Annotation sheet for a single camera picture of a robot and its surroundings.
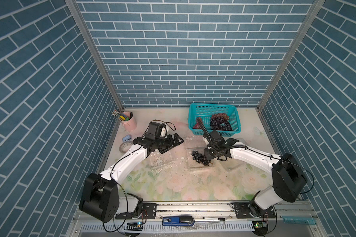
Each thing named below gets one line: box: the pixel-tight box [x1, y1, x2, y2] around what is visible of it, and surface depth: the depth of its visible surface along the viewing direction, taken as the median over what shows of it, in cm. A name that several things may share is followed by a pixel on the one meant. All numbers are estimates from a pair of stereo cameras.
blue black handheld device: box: [162, 215, 195, 227], surface depth 70 cm
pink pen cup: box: [119, 111, 137, 132], surface depth 102 cm
